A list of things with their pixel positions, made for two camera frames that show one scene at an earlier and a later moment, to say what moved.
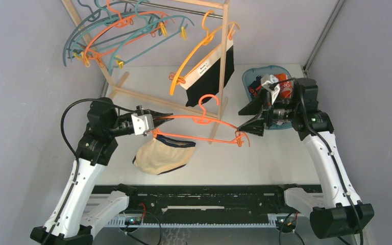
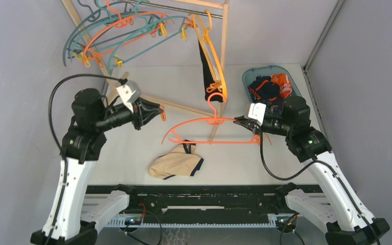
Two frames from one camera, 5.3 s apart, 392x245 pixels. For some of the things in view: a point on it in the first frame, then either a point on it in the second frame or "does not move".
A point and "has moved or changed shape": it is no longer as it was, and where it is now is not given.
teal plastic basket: (252, 72) does not move
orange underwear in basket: (285, 88) does not move
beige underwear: (162, 155) has moved or changed shape
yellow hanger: (180, 72) to (204, 36)
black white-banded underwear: (204, 81) has moved or changed shape
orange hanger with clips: (240, 138) to (214, 120)
